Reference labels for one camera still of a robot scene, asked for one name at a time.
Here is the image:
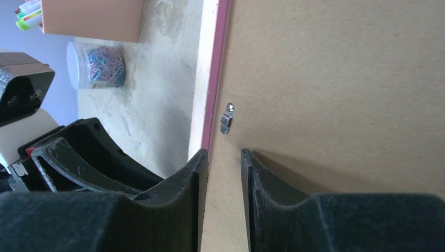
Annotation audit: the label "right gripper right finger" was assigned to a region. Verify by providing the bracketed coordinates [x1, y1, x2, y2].
[240, 149, 444, 251]

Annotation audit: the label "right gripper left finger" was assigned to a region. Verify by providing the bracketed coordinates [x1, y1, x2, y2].
[1, 149, 208, 251]

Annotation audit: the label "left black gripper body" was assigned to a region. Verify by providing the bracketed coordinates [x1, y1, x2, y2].
[1, 109, 61, 193]

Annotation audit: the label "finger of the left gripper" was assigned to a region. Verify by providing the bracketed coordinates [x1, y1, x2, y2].
[31, 137, 141, 197]
[66, 118, 163, 190]

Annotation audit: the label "brown cardboard backing board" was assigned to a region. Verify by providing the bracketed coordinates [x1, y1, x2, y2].
[202, 1, 444, 251]

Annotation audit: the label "pink wooden photo frame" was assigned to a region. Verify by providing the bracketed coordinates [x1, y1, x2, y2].
[188, 0, 230, 159]

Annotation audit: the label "small clear round jar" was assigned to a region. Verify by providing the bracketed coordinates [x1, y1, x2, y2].
[66, 41, 126, 90]

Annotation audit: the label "orange plastic desk organizer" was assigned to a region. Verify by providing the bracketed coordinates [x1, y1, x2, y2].
[41, 0, 143, 43]

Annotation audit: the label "green white small items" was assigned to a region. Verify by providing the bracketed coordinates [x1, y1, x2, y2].
[15, 0, 43, 31]

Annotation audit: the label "silver frame turn clip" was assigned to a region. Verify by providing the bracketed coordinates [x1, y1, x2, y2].
[220, 102, 235, 134]

